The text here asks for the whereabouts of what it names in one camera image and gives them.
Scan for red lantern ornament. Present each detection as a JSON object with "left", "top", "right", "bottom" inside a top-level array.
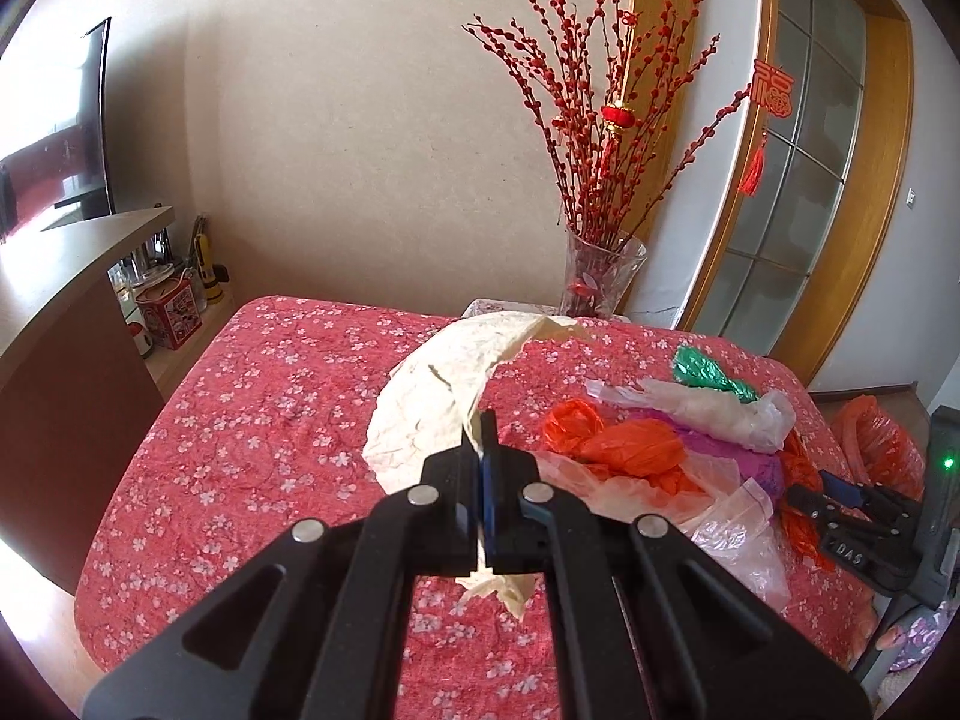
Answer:
[{"left": 598, "top": 11, "right": 637, "bottom": 173}]

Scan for black television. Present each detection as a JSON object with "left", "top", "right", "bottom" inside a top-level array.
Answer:
[{"left": 0, "top": 16, "right": 115, "bottom": 245}]

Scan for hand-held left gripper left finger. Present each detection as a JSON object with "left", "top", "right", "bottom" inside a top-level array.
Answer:
[{"left": 81, "top": 441, "right": 481, "bottom": 720}]

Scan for red floral tablecloth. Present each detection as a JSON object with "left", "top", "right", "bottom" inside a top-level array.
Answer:
[{"left": 75, "top": 294, "right": 878, "bottom": 720}]

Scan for clear plastic bag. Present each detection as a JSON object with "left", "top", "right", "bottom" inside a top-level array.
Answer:
[{"left": 686, "top": 480, "right": 788, "bottom": 608}]

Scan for cream plastic bag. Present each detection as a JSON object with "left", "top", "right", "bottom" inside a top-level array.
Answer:
[{"left": 364, "top": 309, "right": 593, "bottom": 623}]

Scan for yellow flashlight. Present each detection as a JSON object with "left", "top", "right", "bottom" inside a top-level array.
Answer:
[{"left": 193, "top": 234, "right": 226, "bottom": 305}]

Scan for clear glassware group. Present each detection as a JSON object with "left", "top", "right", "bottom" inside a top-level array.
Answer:
[{"left": 109, "top": 229, "right": 188, "bottom": 301}]

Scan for red knot tassel decoration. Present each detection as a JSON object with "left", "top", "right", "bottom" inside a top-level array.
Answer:
[{"left": 739, "top": 58, "right": 796, "bottom": 197}]

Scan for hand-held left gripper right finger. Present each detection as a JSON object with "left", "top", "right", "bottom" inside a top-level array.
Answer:
[{"left": 478, "top": 411, "right": 875, "bottom": 720}]

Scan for brown wooden cabinet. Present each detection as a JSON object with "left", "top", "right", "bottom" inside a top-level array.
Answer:
[{"left": 0, "top": 206, "right": 177, "bottom": 593}]

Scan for thin whitish plastic bag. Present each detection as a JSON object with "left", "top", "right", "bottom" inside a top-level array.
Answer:
[{"left": 536, "top": 454, "right": 710, "bottom": 533}]

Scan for person's right forearm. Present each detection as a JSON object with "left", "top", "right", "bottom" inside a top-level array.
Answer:
[{"left": 874, "top": 604, "right": 957, "bottom": 698}]

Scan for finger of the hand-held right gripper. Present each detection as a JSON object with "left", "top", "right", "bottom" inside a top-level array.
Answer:
[
  {"left": 785, "top": 487, "right": 848, "bottom": 533},
  {"left": 819, "top": 469, "right": 871, "bottom": 505}
]

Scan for wooden framed glass door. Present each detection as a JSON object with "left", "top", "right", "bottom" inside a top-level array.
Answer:
[{"left": 630, "top": 0, "right": 916, "bottom": 383}]

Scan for milky translucent plastic bag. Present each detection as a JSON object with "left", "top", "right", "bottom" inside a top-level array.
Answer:
[{"left": 585, "top": 377, "right": 796, "bottom": 455}]

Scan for red berry branches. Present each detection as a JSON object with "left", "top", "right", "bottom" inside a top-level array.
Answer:
[{"left": 463, "top": 0, "right": 755, "bottom": 256}]

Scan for orange plastic bag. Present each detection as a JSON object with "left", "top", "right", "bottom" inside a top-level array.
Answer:
[
  {"left": 780, "top": 435, "right": 835, "bottom": 563},
  {"left": 544, "top": 399, "right": 710, "bottom": 500}
]

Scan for green plastic bag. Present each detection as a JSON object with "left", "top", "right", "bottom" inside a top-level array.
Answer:
[{"left": 670, "top": 345, "right": 760, "bottom": 406}]

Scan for glass vase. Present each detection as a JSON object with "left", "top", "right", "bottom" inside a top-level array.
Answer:
[{"left": 559, "top": 229, "right": 648, "bottom": 320}]

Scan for orange bag lined basket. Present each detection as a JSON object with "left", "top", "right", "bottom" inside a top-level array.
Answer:
[{"left": 829, "top": 394, "right": 927, "bottom": 503}]

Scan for red tin box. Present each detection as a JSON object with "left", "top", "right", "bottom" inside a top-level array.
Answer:
[{"left": 135, "top": 274, "right": 203, "bottom": 351}]

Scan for purple plastic bag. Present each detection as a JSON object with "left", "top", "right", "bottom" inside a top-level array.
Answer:
[{"left": 675, "top": 420, "right": 787, "bottom": 496}]

